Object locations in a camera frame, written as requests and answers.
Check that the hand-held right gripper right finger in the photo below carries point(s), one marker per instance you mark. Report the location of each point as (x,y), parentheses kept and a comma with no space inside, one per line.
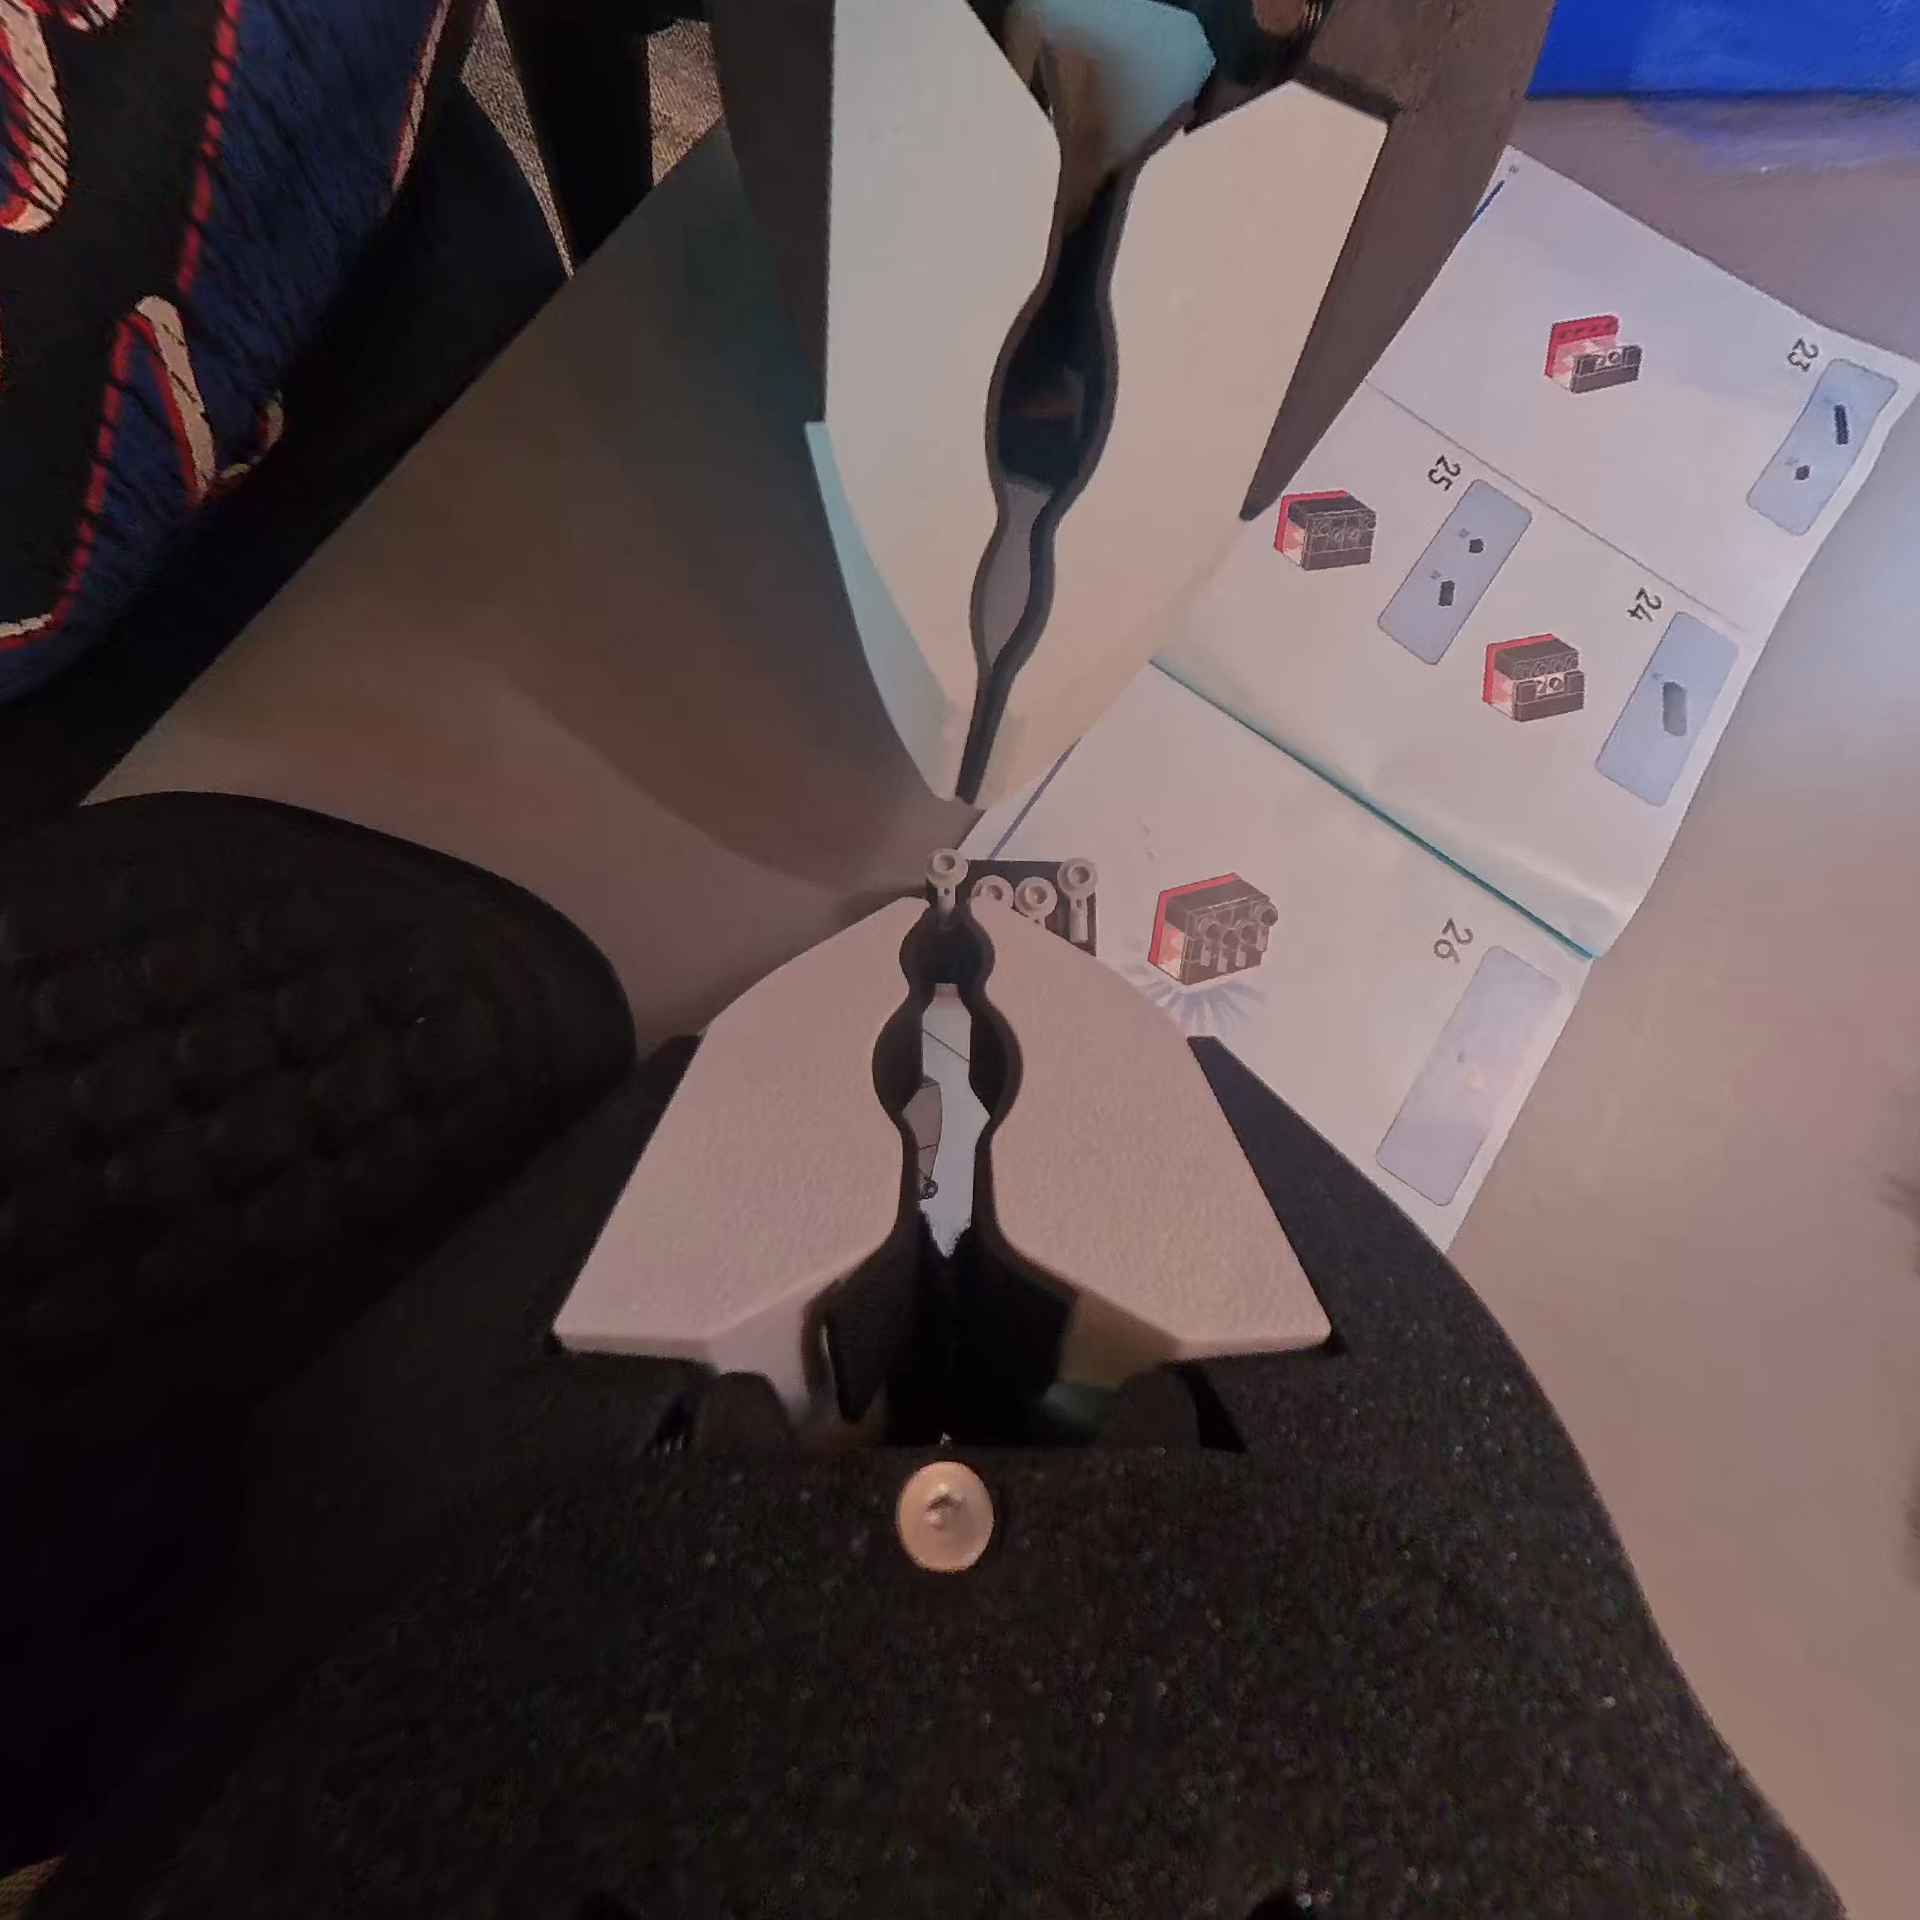
(1155,1200)

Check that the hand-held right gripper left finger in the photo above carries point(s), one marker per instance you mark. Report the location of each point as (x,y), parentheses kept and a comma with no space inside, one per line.
(721,1200)

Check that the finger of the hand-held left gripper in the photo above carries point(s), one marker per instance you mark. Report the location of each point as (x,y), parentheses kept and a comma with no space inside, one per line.
(915,375)
(1215,375)

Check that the black toy brick block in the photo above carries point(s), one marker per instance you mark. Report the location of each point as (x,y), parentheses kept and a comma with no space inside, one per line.
(1067,930)

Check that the large blue plastic bin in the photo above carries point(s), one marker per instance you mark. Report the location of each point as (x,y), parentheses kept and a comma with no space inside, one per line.
(1723,38)

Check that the step-page instruction booklet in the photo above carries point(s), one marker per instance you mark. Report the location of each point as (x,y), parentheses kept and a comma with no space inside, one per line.
(1350,825)

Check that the black mesh cushion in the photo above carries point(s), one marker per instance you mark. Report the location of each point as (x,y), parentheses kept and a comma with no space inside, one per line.
(224,1125)

